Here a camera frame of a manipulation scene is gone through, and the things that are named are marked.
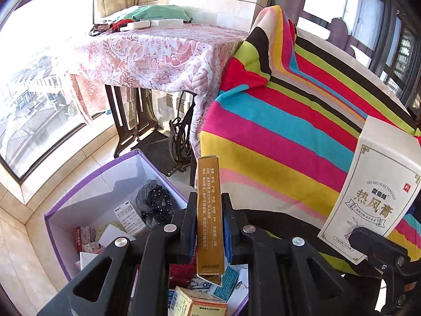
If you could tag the striped desktop cloth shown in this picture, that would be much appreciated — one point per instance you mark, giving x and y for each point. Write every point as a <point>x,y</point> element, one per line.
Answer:
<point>279,121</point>

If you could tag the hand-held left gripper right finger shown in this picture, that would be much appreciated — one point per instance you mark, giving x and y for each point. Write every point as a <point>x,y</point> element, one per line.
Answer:
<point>227,237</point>

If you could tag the brown chair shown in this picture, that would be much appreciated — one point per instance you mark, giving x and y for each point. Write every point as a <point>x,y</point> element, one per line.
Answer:
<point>342,36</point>

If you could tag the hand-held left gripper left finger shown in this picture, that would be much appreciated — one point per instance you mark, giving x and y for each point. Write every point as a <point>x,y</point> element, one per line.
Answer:
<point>192,237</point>

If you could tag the tall white box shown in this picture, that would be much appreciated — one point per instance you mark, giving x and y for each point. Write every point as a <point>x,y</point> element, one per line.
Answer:
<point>378,187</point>

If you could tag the purple white storage box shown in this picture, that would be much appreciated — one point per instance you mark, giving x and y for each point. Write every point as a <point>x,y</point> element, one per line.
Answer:
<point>98,187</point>

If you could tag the red black cloth item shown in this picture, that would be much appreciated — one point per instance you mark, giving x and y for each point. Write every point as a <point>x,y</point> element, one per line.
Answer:
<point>108,27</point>

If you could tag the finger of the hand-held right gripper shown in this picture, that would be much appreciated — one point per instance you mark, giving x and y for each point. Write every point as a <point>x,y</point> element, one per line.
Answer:
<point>378,247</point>

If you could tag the green cloth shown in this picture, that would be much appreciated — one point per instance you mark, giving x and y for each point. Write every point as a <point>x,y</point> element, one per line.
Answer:
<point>154,13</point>

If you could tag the iron treadle table base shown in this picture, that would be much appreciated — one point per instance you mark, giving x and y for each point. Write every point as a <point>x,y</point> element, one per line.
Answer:
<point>148,138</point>

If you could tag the white box blue logo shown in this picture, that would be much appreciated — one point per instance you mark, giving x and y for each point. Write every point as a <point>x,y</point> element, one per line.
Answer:
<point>130,215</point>

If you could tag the pink floral table cloth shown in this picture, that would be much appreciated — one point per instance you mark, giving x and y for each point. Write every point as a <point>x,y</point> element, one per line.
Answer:
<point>158,56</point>

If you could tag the white foam block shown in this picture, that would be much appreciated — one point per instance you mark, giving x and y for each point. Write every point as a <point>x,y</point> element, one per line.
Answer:
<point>135,25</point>
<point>167,23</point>

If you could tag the gold box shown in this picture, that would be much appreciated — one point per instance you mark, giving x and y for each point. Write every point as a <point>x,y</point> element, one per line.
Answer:
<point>210,210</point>

